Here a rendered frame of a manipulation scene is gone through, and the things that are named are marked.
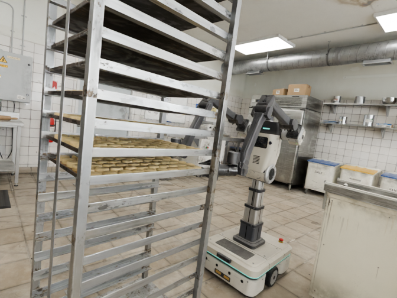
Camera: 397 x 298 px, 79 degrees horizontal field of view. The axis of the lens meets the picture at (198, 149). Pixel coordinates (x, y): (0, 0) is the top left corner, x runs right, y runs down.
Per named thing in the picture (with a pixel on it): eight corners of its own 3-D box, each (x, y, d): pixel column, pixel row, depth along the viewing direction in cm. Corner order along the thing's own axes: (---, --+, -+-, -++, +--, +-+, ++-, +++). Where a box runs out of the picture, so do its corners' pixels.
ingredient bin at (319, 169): (300, 193, 513) (307, 157, 505) (312, 190, 557) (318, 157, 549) (328, 200, 474) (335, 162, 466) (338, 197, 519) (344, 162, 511)
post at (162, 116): (144, 279, 158) (175, 10, 140) (147, 282, 156) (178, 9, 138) (140, 281, 156) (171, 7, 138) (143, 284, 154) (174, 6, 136)
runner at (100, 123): (213, 136, 118) (214, 130, 118) (218, 137, 117) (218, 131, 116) (77, 126, 72) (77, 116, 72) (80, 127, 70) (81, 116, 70)
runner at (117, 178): (208, 172, 120) (209, 166, 120) (212, 173, 118) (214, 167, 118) (72, 184, 74) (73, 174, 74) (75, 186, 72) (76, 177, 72)
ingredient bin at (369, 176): (332, 202, 466) (340, 164, 458) (343, 198, 509) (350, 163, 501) (365, 212, 427) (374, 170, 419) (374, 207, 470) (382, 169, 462)
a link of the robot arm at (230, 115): (213, 90, 165) (203, 89, 172) (207, 107, 164) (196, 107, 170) (244, 117, 197) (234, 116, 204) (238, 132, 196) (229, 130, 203)
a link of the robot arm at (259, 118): (274, 109, 137) (257, 109, 145) (270, 103, 133) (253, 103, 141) (247, 178, 128) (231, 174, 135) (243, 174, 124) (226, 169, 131)
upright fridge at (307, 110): (307, 188, 567) (323, 101, 545) (288, 191, 507) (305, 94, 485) (258, 174, 670) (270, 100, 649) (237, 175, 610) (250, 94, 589)
